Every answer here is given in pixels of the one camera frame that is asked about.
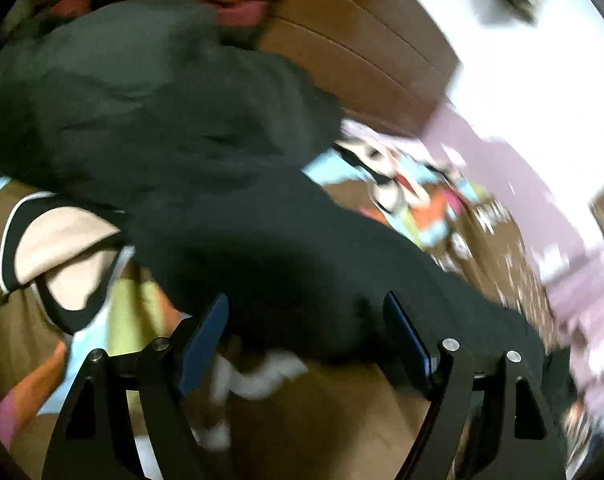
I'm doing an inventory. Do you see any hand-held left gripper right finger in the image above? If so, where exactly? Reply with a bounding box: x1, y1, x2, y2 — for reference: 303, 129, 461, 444
382, 290, 569, 480

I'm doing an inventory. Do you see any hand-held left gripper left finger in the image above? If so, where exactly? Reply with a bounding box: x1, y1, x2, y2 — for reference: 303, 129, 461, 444
40, 292, 231, 480

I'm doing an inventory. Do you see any dark hooded sweatshirt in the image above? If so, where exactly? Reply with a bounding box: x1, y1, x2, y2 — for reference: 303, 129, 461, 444
0, 0, 580, 453

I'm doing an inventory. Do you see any printed cartoon blanket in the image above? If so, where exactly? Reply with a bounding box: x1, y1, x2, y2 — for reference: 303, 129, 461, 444
0, 119, 563, 480

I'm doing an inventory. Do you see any wide purple curtain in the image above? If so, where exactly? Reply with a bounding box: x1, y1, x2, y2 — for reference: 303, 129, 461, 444
544, 237, 604, 413

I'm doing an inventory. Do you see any brown wooden headboard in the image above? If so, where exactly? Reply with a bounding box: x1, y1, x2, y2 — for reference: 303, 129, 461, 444
146, 0, 459, 137

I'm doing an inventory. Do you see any red cloth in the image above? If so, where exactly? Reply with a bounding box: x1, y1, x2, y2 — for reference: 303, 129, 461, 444
49, 0, 273, 29

